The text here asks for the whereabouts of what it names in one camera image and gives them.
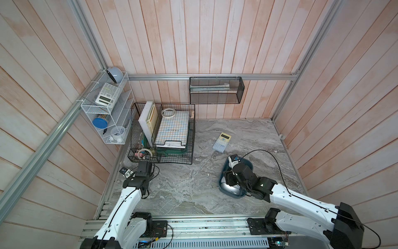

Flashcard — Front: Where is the white mouse underside up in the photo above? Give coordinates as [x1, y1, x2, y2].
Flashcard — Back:
[220, 182, 241, 197]

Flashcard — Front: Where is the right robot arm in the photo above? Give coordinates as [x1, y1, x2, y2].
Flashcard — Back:
[222, 162, 364, 249]

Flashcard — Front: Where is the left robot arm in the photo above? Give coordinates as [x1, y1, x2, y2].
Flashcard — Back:
[80, 161, 154, 249]

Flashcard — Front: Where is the teal plastic storage box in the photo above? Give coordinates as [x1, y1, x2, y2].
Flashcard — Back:
[218, 155, 254, 199]

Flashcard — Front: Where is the yellow blue calculator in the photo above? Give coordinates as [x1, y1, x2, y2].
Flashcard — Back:
[212, 132, 231, 153]

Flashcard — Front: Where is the tape roll in organizer tray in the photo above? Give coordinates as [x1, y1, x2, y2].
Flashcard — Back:
[137, 148, 153, 160]

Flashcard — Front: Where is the green zipper pouch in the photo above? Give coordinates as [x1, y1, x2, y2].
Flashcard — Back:
[157, 147, 187, 157]

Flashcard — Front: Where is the checkered folio book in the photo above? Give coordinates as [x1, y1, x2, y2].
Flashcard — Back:
[154, 111, 190, 148]

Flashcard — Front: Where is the white upright binder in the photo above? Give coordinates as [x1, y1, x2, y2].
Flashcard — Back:
[138, 101, 156, 147]

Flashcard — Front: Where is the white tape roll on organizer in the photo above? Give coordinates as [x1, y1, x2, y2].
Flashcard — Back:
[161, 108, 177, 118]

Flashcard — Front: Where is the blue lid container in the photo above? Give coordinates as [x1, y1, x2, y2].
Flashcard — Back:
[92, 114, 109, 129]

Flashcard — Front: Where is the ruler in mesh basket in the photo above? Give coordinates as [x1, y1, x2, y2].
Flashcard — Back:
[190, 84, 231, 92]

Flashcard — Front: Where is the white desk calculator on shelf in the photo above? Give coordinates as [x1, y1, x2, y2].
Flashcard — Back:
[95, 83, 121, 109]

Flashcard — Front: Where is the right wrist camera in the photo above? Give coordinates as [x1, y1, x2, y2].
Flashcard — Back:
[228, 154, 240, 169]

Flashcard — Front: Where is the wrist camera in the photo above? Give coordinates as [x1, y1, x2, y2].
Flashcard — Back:
[228, 154, 240, 169]
[119, 167, 134, 178]

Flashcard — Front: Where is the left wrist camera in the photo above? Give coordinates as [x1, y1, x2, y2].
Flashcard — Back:
[119, 167, 134, 178]

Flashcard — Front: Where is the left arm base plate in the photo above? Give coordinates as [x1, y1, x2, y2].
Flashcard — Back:
[131, 212, 167, 238]

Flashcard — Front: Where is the black wire desk organizer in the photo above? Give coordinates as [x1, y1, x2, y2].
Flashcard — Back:
[127, 101, 195, 165]

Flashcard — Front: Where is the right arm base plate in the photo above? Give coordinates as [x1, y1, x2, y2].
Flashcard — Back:
[247, 208, 291, 235]

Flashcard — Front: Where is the white wire wall shelf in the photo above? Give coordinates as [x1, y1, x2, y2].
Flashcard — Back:
[81, 71, 135, 145]

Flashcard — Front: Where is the black mesh wall basket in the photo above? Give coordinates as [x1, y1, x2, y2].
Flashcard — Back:
[189, 76, 245, 104]

